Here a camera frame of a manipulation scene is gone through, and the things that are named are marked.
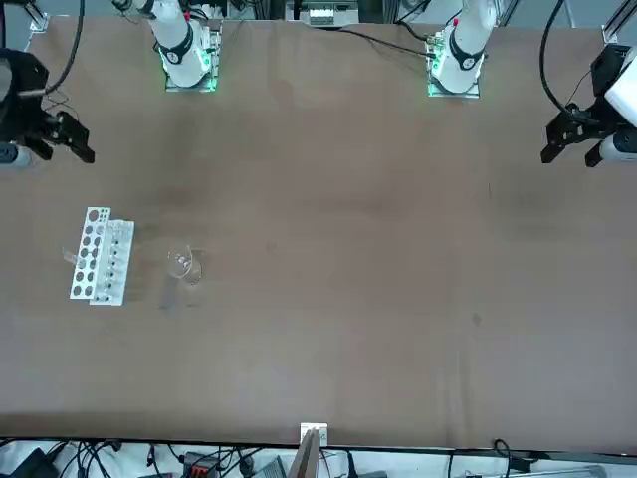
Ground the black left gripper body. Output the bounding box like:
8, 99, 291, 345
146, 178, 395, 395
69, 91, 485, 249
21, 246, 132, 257
565, 43, 633, 144

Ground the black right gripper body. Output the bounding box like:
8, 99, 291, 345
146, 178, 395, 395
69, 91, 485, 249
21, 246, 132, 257
0, 48, 57, 145

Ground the white test tube rack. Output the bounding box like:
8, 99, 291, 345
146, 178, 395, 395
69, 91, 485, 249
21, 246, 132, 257
68, 206, 136, 307

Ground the small clear glass beaker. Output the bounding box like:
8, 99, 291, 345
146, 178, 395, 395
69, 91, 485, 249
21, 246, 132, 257
165, 243, 206, 289

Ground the white terminal block unit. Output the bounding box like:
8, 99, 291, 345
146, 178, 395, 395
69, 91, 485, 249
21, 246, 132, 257
298, 0, 360, 29

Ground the black and orange device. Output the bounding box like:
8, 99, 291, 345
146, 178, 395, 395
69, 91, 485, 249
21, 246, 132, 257
179, 451, 221, 477

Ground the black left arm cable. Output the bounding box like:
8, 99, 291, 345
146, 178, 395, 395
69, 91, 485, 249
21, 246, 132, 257
538, 0, 598, 119

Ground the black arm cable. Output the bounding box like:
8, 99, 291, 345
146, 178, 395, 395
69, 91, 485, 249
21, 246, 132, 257
44, 0, 86, 96
538, 0, 598, 119

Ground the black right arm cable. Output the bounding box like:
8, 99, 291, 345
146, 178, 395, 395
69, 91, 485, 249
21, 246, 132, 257
44, 0, 86, 96

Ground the black table cable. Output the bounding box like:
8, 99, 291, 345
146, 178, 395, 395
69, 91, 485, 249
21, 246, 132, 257
318, 24, 439, 64

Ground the black plug cable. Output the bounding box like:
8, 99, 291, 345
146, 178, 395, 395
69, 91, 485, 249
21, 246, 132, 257
491, 437, 553, 472

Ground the aluminium camera post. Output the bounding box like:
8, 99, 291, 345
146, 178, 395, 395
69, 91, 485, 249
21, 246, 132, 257
291, 421, 329, 478

